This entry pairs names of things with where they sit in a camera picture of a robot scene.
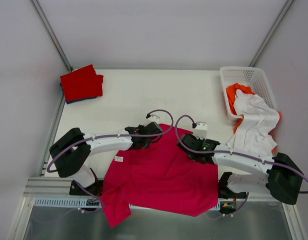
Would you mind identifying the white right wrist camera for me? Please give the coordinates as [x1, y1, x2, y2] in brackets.
[192, 121, 208, 139]

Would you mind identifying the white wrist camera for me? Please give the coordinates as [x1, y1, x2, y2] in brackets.
[192, 121, 208, 139]
[146, 113, 160, 124]

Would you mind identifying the orange t shirt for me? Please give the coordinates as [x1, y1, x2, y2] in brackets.
[225, 83, 256, 133]

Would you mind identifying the white perforated plastic basket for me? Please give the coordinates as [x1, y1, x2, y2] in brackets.
[220, 66, 278, 121]

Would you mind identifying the aluminium mounting rail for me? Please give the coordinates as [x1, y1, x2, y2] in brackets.
[23, 177, 88, 198]

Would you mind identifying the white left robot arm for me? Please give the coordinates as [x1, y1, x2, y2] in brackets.
[50, 121, 163, 195]

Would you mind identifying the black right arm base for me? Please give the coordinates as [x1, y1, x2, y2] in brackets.
[218, 172, 247, 200]

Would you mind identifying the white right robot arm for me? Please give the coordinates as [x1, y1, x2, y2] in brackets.
[177, 133, 303, 205]

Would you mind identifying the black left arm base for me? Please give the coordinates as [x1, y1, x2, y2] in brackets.
[69, 168, 104, 197]

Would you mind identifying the white slotted cable duct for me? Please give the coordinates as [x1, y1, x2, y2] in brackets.
[33, 198, 221, 210]

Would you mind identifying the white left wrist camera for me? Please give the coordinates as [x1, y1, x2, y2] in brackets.
[146, 113, 160, 124]

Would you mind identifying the white t shirt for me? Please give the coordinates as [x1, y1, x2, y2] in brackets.
[226, 90, 280, 156]

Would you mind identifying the folded red t shirt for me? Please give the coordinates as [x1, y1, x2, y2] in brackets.
[60, 64, 104, 101]

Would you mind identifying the magenta t shirt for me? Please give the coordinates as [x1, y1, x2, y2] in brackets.
[101, 129, 218, 228]

